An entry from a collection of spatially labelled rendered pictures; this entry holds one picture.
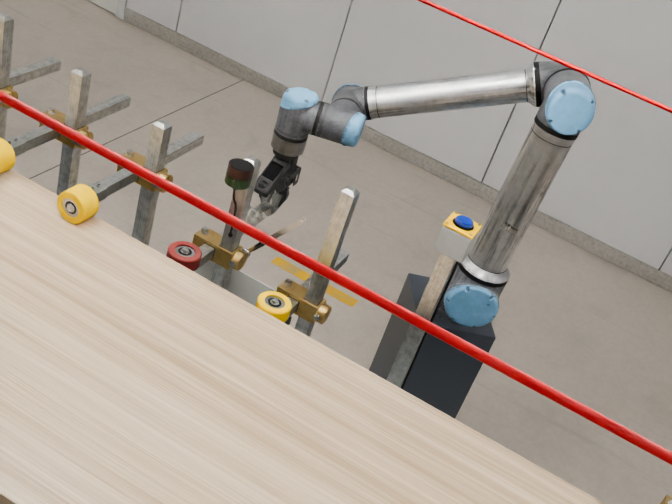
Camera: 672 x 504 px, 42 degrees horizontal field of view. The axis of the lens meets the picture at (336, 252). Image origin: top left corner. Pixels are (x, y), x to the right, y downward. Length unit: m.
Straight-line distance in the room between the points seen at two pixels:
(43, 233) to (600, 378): 2.52
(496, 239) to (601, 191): 2.28
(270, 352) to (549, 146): 0.87
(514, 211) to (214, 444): 1.05
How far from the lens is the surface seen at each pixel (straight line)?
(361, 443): 1.75
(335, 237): 2.00
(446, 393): 2.82
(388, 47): 4.71
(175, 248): 2.07
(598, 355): 3.99
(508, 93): 2.33
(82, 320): 1.84
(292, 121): 2.25
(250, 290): 2.24
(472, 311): 2.44
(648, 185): 4.54
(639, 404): 3.85
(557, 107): 2.18
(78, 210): 2.07
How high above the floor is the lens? 2.11
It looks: 33 degrees down
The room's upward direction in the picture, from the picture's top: 19 degrees clockwise
